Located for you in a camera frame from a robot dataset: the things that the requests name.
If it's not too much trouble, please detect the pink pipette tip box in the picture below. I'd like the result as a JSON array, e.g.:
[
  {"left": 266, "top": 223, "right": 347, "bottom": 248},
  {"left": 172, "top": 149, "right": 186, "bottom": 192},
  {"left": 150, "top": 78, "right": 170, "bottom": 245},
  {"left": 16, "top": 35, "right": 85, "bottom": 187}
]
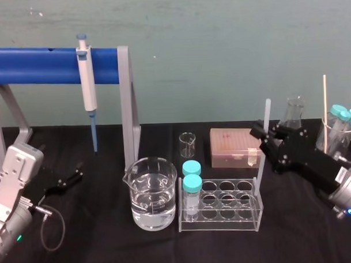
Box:
[{"left": 208, "top": 126, "right": 266, "bottom": 170}]

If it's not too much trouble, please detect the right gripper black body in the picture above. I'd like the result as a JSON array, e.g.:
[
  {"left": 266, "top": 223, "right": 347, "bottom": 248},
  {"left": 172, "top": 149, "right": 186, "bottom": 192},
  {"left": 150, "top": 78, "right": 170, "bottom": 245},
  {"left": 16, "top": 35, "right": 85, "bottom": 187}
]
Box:
[{"left": 271, "top": 125, "right": 350, "bottom": 198}]

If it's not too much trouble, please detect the glass conical flask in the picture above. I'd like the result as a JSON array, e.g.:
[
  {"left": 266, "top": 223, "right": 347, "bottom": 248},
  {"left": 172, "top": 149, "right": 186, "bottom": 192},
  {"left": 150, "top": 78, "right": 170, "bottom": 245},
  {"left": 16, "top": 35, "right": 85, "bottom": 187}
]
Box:
[{"left": 277, "top": 95, "right": 307, "bottom": 129}]

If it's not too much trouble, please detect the glass beaker holding tubes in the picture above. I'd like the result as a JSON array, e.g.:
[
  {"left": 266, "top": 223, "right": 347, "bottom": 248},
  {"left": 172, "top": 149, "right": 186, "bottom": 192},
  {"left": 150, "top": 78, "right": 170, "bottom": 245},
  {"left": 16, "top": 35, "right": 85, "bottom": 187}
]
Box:
[{"left": 315, "top": 113, "right": 351, "bottom": 159}]

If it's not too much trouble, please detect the small empty glass beaker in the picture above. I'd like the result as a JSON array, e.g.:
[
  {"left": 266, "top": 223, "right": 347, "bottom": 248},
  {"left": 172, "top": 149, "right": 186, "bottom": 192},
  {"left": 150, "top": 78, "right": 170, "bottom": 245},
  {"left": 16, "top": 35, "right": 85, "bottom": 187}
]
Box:
[{"left": 179, "top": 131, "right": 198, "bottom": 159}]

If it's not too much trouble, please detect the thin wooden stick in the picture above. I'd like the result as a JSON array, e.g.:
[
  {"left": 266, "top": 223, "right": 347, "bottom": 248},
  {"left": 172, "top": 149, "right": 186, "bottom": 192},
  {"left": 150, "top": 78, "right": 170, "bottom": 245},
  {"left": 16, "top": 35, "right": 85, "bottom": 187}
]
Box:
[{"left": 320, "top": 74, "right": 330, "bottom": 155}]

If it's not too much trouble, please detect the thin dark wrist cable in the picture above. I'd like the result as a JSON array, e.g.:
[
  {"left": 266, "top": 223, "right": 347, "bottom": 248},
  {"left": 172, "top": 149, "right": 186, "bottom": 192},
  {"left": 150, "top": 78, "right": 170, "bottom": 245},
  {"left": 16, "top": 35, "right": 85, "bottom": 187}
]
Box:
[{"left": 33, "top": 204, "right": 68, "bottom": 260}]

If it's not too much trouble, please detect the white and blue pipette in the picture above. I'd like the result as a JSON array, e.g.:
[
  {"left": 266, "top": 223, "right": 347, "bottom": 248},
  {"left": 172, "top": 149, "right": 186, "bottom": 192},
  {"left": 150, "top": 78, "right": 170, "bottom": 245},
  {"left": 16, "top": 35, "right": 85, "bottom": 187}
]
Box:
[{"left": 74, "top": 32, "right": 100, "bottom": 155}]

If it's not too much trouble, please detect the black table cloth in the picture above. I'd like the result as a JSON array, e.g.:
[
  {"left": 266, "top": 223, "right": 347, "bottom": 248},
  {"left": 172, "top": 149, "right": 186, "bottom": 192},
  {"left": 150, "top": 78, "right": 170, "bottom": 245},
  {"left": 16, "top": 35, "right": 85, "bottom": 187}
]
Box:
[{"left": 0, "top": 115, "right": 351, "bottom": 263}]

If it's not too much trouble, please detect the clear acrylic tube rack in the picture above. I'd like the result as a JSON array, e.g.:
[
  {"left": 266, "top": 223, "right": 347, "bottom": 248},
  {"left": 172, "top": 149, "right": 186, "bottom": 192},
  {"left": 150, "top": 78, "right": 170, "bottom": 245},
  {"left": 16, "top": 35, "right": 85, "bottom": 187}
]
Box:
[{"left": 176, "top": 175, "right": 265, "bottom": 235}]

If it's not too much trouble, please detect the beige tape strip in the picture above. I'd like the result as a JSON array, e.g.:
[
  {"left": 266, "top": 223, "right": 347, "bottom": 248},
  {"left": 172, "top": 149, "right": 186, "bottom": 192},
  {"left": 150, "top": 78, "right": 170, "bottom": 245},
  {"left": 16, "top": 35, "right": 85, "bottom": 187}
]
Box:
[{"left": 247, "top": 147, "right": 261, "bottom": 168}]

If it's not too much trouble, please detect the clear glass stirring rod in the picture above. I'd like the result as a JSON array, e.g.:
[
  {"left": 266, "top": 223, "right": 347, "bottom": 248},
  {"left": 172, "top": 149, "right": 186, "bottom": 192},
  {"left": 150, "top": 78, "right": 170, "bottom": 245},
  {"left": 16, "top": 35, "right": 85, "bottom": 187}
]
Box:
[{"left": 254, "top": 98, "right": 275, "bottom": 190}]

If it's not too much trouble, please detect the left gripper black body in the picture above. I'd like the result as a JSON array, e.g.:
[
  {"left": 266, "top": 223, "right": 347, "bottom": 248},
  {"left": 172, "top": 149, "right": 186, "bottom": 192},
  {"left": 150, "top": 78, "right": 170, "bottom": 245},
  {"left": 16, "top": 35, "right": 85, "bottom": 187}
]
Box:
[{"left": 21, "top": 166, "right": 65, "bottom": 207}]

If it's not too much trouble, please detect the blue and grey pipette stand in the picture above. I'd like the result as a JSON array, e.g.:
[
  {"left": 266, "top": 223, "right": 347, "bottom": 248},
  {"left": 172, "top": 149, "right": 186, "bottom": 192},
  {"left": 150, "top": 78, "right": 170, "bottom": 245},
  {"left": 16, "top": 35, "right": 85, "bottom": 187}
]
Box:
[{"left": 0, "top": 42, "right": 144, "bottom": 179}]

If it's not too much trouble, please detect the large glass beaker with water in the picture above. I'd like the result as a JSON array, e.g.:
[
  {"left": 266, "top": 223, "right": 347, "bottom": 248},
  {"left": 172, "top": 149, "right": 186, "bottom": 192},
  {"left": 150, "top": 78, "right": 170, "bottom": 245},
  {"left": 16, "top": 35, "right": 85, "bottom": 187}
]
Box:
[{"left": 121, "top": 155, "right": 180, "bottom": 233}]

